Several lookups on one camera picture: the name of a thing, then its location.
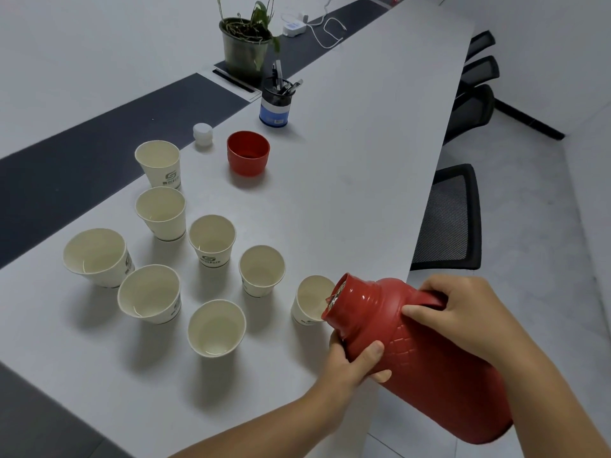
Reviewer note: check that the red thermos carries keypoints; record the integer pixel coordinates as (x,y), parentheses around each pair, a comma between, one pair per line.
(429,386)

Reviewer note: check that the potted green plant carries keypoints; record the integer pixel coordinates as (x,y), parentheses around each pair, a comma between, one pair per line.
(243,57)

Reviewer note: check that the white power strip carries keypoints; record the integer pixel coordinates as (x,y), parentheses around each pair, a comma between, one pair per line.
(293,29)

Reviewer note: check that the black mesh pen holder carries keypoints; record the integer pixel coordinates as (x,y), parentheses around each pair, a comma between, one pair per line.
(274,116)

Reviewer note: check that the white conference table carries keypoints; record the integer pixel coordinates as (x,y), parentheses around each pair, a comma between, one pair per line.
(358,162)

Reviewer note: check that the white paper cup blue print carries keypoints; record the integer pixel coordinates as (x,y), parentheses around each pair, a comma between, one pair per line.
(216,326)
(212,236)
(160,207)
(261,267)
(310,298)
(148,290)
(93,252)

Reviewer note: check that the white thermos stopper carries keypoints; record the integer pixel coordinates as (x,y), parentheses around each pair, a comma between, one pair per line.
(203,133)

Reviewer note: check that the person's left forearm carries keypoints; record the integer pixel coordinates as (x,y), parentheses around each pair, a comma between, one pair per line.
(262,429)

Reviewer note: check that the red thermos lid cup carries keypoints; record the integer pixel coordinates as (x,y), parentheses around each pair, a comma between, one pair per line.
(248,164)

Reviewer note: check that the black white marker pen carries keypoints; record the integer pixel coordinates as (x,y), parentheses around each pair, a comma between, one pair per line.
(278,73)

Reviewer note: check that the person's left hand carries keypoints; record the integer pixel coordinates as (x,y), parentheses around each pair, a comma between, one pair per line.
(339,386)

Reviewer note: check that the silver utility knife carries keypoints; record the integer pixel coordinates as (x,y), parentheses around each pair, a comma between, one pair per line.
(293,86)

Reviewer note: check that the person's right hand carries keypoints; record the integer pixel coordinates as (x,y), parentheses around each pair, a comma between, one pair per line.
(477,319)

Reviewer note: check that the black mesh office chair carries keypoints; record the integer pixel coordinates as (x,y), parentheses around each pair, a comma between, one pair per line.
(479,71)
(479,44)
(446,219)
(470,114)

